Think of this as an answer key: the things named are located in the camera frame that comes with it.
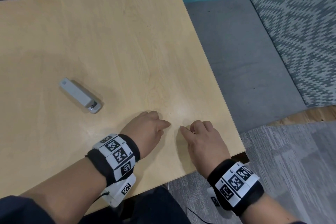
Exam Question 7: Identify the person's left hand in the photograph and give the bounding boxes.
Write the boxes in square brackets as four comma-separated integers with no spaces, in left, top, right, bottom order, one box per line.
[123,111,172,159]

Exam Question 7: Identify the person's right hand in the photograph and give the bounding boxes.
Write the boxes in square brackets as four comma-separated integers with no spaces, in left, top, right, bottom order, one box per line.
[180,120,232,179]

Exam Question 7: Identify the person's left forearm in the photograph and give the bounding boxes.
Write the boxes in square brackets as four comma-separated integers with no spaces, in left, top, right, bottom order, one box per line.
[20,157,109,218]

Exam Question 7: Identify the person's right forearm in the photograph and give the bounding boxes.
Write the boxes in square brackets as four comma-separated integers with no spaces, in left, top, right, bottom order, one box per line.
[243,192,298,224]

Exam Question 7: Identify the black wristband with marker tiles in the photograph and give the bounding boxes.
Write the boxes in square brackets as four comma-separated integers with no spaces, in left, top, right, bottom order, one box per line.
[207,159,265,218]
[85,133,141,188]

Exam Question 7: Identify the person's dark trousers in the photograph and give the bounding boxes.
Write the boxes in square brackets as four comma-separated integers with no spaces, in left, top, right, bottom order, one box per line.
[83,187,193,224]

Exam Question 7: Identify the grey sofa seat cushion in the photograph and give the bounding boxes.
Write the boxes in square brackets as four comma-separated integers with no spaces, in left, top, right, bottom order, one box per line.
[185,0,308,134]

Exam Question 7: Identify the grey stapler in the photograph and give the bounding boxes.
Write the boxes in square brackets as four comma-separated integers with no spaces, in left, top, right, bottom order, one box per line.
[59,77,102,114]

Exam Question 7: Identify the grey patterned rug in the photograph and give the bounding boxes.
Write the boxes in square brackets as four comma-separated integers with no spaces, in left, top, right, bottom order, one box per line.
[167,121,336,224]

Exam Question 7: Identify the person's dark sleeve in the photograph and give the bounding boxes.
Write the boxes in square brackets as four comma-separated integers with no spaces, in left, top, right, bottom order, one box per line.
[0,195,40,224]

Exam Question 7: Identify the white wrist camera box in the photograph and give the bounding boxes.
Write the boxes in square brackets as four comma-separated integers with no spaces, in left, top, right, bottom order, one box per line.
[207,187,221,207]
[101,173,137,208]

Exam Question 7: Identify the thin black cable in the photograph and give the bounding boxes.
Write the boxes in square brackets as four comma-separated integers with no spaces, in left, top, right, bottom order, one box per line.
[186,207,209,224]

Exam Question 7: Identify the short black cable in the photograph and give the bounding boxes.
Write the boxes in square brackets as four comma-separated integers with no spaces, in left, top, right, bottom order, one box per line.
[92,191,110,204]

